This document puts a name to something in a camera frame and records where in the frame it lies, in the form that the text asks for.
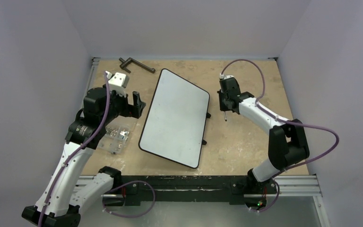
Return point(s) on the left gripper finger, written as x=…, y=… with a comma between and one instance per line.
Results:
x=137, y=103
x=137, y=109

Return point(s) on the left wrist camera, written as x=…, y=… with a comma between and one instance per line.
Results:
x=117, y=82

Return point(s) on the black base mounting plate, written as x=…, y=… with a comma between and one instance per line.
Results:
x=232, y=189

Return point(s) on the clear plastic screw box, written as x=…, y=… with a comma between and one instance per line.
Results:
x=116, y=137

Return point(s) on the aluminium frame rail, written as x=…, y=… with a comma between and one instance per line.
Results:
x=290, y=185

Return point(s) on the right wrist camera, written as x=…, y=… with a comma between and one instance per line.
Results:
x=223, y=77

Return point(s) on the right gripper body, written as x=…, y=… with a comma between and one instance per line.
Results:
x=227, y=102

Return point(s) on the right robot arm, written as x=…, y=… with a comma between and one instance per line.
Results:
x=287, y=143

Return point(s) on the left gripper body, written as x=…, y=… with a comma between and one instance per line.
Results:
x=124, y=109

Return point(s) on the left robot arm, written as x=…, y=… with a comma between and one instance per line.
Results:
x=59, y=205

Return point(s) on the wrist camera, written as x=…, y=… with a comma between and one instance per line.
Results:
x=117, y=82
x=223, y=77

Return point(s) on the white whiteboard black frame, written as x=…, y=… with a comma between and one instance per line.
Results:
x=176, y=120

